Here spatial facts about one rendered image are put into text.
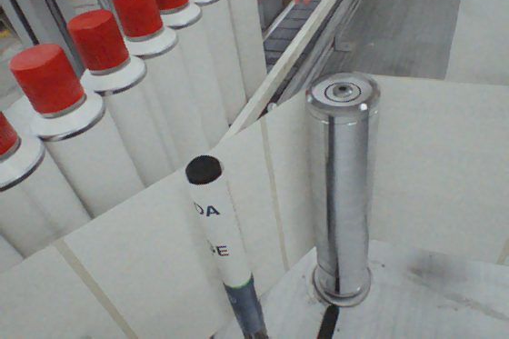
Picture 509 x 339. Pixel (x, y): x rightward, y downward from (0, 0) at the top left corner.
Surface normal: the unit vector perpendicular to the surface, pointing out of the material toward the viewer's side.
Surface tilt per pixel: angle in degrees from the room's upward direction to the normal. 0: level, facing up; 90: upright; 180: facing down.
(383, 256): 0
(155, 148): 90
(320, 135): 90
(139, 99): 90
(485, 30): 91
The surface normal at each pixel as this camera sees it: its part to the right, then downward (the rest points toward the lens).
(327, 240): -0.58, 0.60
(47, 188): 0.92, 0.14
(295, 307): -0.15, -0.74
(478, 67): -0.77, 0.49
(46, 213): 0.80, 0.30
